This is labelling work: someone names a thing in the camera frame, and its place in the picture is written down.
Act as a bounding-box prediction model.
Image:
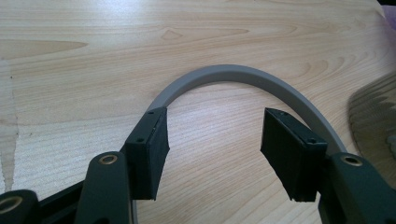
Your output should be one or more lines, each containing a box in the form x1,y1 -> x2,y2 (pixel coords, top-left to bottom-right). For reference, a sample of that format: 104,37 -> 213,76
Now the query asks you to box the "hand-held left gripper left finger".
124,106 -> 171,202

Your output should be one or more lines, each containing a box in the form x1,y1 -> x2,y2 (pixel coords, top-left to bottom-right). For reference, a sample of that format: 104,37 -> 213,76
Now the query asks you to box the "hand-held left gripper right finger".
260,107 -> 329,203

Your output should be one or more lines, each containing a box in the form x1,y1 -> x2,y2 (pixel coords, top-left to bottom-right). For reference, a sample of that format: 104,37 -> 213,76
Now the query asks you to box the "grey plastic bin ring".
132,63 -> 347,224

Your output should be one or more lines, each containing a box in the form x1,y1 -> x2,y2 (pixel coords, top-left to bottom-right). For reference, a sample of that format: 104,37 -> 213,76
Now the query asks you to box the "purple plastic bag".
381,4 -> 396,32

